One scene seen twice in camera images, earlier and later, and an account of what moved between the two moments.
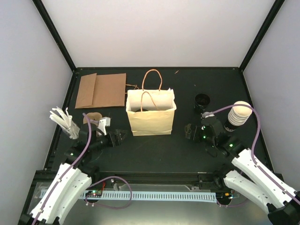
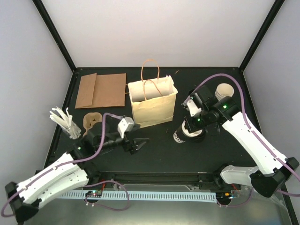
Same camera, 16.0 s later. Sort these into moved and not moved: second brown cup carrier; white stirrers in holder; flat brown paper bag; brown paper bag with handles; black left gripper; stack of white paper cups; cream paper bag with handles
Moved: black left gripper; stack of white paper cups; cream paper bag with handles
Not moved: white stirrers in holder; second brown cup carrier; brown paper bag with handles; flat brown paper bag
